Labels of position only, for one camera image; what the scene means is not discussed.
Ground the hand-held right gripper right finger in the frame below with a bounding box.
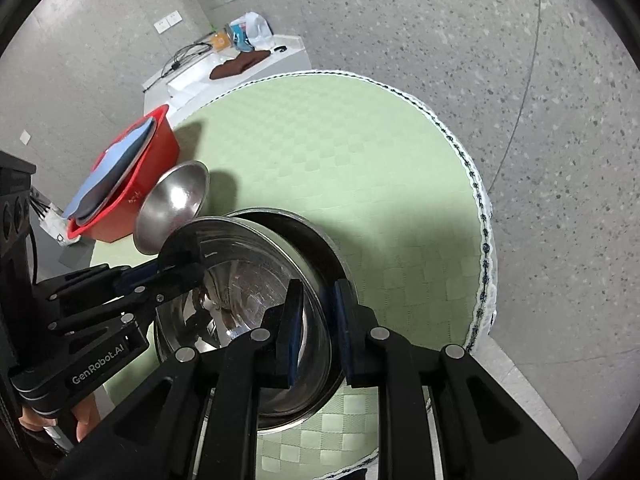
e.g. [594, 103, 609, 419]
[334, 280, 581, 480]

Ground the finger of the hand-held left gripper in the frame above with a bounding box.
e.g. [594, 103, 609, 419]
[31, 242, 207, 306]
[47, 280, 203, 336]

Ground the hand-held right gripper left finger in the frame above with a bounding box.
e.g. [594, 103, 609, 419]
[60, 279, 306, 480]

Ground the large steel bowl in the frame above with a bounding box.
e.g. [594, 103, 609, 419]
[154, 216, 333, 418]

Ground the small steel bowl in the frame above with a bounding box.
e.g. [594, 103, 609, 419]
[133, 160, 210, 255]

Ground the deep steel bowl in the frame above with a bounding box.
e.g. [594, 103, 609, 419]
[227, 207, 360, 433]

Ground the person's left hand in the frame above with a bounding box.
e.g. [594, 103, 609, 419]
[19, 394, 100, 445]

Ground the dark grey plate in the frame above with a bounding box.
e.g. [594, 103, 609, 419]
[74, 119, 157, 225]

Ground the blue plate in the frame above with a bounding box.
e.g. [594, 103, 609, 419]
[66, 117, 154, 219]

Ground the red plastic basin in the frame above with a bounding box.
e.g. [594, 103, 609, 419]
[66, 104, 181, 244]

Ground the green checkered tablecloth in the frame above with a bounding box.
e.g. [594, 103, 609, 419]
[89, 68, 499, 480]

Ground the white side table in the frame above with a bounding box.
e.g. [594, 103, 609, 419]
[141, 35, 307, 120]

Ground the brown cloth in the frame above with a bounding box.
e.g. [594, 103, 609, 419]
[208, 52, 271, 81]

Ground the white plastic bag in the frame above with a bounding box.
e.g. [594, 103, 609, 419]
[226, 12, 275, 52]

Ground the black cable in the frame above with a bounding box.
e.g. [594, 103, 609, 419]
[161, 41, 214, 73]

